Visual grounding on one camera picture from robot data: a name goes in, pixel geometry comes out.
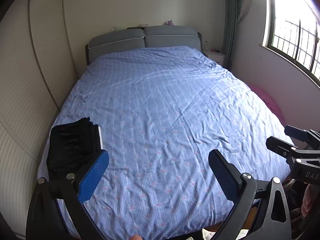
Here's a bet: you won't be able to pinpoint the white slatted wardrobe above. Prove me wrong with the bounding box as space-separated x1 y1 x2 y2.
1 0 78 237

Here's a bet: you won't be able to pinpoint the window with metal grille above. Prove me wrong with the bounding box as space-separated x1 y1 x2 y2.
264 0 319 85

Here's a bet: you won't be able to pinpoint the white nightstand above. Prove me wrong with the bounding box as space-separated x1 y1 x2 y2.
204 50 226 66

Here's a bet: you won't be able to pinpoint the black pants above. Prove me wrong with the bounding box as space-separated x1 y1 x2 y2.
46 117 101 181

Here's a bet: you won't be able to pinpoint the person's left hand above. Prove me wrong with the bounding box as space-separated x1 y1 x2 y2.
130 234 143 240

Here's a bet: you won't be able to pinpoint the pink cloth beside bed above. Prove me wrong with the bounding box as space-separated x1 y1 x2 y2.
249 85 286 126

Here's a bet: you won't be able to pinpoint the green curtain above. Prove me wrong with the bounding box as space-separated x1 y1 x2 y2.
222 0 243 69

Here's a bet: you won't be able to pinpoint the person's right hand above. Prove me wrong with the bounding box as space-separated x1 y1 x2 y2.
301 184 319 217

